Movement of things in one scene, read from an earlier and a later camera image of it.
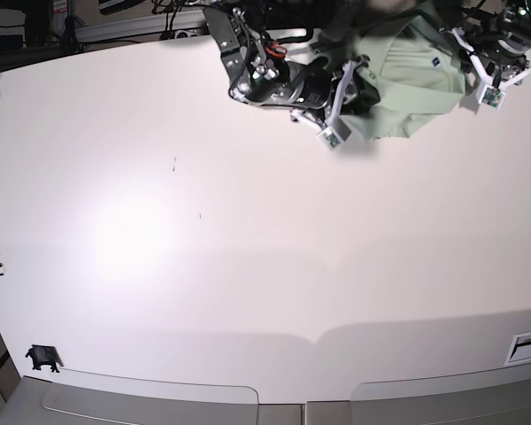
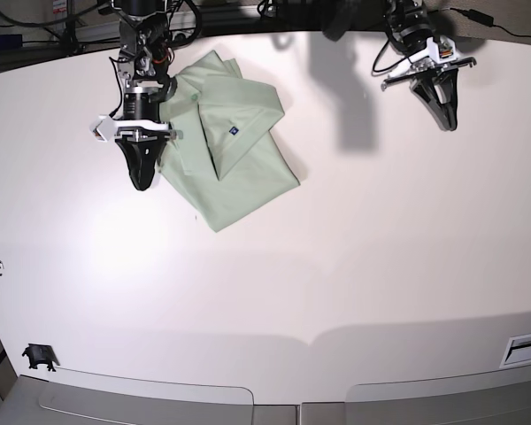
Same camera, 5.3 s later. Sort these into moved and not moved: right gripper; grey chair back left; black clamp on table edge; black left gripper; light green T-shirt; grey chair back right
Moved: right gripper; black left gripper; light green T-shirt
Not moved: grey chair back right; grey chair back left; black clamp on table edge
